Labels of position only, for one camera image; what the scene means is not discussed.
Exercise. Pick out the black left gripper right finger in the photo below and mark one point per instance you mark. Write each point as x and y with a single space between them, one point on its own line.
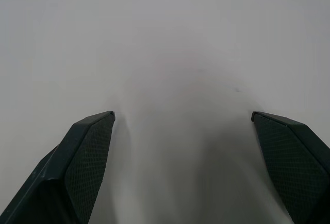
291 162

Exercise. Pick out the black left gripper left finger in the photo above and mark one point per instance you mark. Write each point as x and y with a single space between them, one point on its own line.
77 162

